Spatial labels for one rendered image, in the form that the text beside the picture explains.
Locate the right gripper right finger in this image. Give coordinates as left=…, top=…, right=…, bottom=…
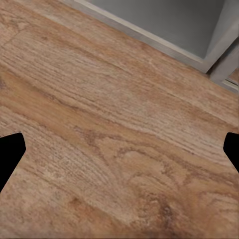
left=223, top=132, right=239, bottom=172

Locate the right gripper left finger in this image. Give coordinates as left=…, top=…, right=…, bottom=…
left=0, top=132, right=26, bottom=192

